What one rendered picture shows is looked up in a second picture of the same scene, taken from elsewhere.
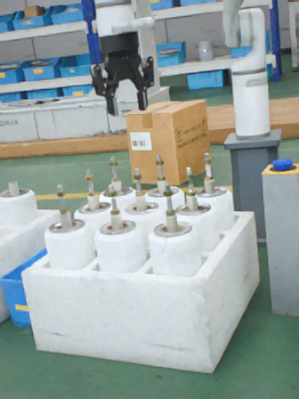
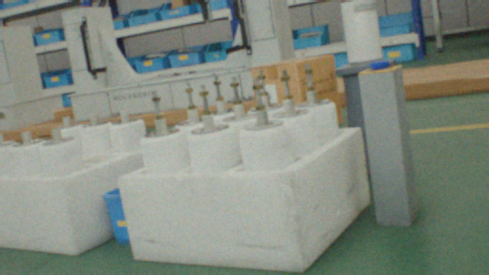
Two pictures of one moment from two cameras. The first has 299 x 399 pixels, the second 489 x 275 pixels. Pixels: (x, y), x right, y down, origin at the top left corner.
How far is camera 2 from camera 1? 0.23 m
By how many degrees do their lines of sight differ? 10
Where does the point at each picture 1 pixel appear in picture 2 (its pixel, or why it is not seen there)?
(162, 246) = (250, 139)
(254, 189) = not seen: hidden behind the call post
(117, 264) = (207, 164)
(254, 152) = not seen: hidden behind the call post
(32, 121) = (167, 91)
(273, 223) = (372, 126)
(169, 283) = (257, 176)
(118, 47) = not seen: outside the picture
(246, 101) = (354, 27)
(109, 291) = (199, 191)
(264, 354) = (361, 255)
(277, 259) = (378, 164)
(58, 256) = (152, 160)
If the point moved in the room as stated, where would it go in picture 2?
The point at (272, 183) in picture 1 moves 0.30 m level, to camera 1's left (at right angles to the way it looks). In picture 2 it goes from (369, 83) to (216, 106)
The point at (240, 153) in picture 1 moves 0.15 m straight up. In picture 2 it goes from (352, 79) to (345, 22)
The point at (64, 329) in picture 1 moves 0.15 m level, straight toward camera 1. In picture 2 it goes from (158, 235) to (157, 261)
